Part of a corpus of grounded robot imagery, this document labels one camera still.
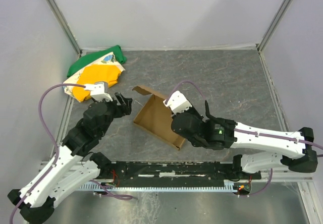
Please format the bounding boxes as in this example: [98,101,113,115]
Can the aluminium front rail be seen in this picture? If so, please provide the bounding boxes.
[38,161,313,182]

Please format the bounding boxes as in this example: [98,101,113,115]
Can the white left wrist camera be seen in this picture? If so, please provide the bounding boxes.
[84,81,113,102]

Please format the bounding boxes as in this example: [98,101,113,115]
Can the yellow cloth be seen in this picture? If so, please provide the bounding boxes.
[72,65,122,103]

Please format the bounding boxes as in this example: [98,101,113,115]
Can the light blue cable duct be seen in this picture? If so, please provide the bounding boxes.
[77,182,237,193]

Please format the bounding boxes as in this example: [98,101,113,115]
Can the metal front shelf sheet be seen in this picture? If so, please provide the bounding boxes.
[47,185,309,223]

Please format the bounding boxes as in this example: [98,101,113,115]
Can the aluminium corner post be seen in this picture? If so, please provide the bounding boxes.
[46,0,82,56]
[257,0,293,53]

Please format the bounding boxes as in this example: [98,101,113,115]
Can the left aluminium corner post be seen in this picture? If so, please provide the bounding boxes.
[46,0,82,56]

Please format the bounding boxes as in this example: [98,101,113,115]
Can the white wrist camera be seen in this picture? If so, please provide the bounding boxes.
[163,90,193,115]
[84,81,113,102]

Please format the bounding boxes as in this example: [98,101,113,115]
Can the green cloth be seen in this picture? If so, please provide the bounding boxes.
[67,45,127,78]

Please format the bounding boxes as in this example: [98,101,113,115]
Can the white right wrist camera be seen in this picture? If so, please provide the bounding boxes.
[163,90,193,115]

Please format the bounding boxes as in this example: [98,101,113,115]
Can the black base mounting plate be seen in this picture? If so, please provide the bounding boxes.
[98,161,261,188]

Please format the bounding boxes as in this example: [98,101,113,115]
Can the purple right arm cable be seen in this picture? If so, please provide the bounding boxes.
[165,80,323,198]

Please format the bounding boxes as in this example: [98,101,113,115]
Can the brown cardboard box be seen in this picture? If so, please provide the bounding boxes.
[132,85,185,151]

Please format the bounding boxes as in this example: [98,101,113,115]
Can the right aluminium corner post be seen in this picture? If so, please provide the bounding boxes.
[257,0,293,53]

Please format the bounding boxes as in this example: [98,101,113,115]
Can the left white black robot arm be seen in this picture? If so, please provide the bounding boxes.
[8,92,133,223]

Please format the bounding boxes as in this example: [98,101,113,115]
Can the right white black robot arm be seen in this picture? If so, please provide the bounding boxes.
[168,100,318,179]

